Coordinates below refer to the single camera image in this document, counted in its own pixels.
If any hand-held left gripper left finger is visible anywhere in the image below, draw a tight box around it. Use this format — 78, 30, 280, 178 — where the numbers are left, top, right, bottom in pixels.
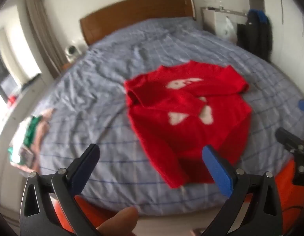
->
20, 143, 101, 236

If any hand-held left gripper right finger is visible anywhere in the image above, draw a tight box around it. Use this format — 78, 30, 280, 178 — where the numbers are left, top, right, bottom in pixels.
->
202, 146, 283, 236

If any red knit sweater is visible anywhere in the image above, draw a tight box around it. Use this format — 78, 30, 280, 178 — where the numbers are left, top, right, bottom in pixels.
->
124, 60, 252, 189

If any person's left hand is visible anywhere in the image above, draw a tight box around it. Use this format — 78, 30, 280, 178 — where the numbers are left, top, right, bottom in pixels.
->
96, 206, 140, 236

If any orange fleece garment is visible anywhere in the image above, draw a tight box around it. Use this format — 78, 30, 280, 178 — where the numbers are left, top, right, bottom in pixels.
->
61, 159, 304, 236

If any pink cloth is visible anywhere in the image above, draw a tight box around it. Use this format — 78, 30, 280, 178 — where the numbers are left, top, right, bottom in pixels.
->
31, 108, 55, 153

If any bed with grey-blue sheet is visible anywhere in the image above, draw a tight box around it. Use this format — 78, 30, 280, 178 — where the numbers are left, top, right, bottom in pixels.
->
9, 17, 304, 217

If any green cloth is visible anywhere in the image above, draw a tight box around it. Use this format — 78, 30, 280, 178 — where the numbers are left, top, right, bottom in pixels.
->
23, 115, 42, 147

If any white wardrobe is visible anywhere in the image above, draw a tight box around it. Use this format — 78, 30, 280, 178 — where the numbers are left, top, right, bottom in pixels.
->
265, 0, 304, 79

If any black puffer jacket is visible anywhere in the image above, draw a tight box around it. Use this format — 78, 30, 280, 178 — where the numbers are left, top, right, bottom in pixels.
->
237, 9, 273, 63

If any blue garment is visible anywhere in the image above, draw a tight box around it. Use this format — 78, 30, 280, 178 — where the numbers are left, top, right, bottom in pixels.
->
248, 8, 269, 25

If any white plastic bag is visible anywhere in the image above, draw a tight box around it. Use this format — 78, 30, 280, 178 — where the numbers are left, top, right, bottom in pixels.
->
222, 17, 235, 40

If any white nightstand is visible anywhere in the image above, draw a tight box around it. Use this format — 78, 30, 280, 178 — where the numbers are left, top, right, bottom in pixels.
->
200, 6, 248, 42

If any beige curtain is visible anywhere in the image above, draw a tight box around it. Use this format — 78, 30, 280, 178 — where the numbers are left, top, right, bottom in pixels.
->
24, 0, 69, 79

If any wooden headboard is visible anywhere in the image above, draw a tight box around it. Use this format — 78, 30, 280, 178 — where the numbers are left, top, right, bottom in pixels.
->
79, 0, 197, 47

